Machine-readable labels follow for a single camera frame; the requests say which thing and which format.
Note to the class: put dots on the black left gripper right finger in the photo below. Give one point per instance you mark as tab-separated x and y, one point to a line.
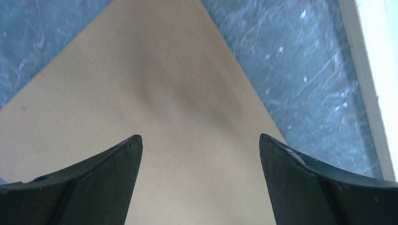
307	191

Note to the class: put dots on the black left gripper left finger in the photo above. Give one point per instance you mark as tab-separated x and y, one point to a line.
95	191

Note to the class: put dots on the brown backing board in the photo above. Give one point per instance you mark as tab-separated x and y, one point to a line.
159	69

